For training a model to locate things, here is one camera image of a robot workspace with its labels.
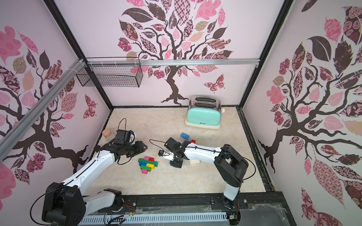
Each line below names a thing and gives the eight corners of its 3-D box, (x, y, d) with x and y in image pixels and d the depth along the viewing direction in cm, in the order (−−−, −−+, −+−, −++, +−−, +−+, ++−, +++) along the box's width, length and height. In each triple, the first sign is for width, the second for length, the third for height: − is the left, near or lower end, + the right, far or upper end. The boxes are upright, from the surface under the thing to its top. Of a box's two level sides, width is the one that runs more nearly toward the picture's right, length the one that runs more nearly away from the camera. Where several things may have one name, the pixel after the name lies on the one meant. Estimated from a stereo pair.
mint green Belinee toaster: (185, 129, 108) (186, 113, 94) (185, 111, 120) (186, 95, 106) (220, 129, 108) (225, 113, 94) (216, 111, 121) (220, 95, 106)
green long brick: (138, 162, 90) (137, 161, 88) (139, 158, 92) (139, 157, 90) (157, 167, 88) (157, 165, 87) (159, 163, 90) (158, 161, 88)
